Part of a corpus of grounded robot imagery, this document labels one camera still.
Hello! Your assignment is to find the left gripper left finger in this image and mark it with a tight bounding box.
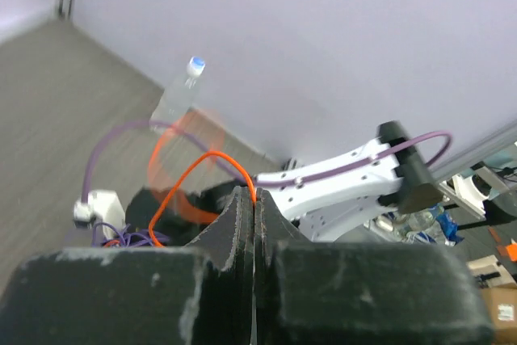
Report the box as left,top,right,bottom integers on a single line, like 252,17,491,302
1,188,254,344

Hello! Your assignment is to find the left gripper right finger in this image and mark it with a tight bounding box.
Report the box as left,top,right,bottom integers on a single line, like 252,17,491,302
254,189,494,344

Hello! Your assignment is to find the purple thin wire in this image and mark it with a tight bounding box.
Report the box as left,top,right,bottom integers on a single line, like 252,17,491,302
90,221,170,248

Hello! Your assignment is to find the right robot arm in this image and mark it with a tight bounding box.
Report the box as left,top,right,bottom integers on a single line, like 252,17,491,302
125,121,451,245

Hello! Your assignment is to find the clear water bottle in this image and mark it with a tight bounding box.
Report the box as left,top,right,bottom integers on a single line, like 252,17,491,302
149,57,205,133

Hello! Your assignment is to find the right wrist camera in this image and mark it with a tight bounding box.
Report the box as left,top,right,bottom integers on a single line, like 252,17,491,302
73,190,126,239

